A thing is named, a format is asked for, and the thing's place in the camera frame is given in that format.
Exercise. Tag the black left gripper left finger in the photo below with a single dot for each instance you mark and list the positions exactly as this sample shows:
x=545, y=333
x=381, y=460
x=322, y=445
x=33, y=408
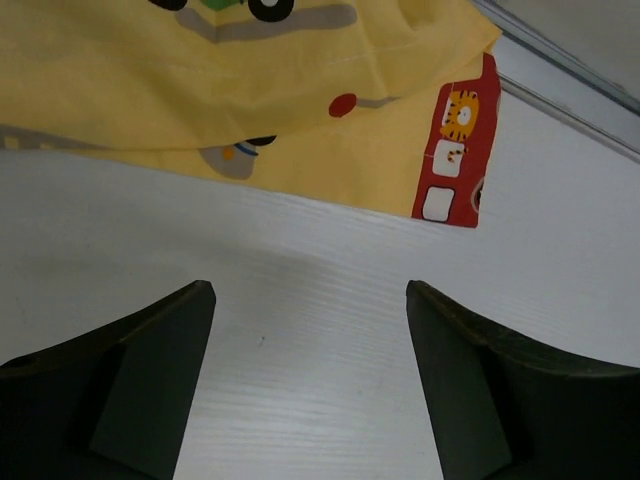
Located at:
x=112, y=403

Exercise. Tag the aluminium table edge rail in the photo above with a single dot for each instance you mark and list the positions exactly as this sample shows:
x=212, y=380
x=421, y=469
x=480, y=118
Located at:
x=547, y=77

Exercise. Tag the yellow cartoon print cloth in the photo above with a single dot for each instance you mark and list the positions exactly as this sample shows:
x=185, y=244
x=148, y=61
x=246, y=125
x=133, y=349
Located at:
x=390, y=106

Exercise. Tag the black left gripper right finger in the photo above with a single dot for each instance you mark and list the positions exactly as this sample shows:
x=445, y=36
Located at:
x=505, y=406

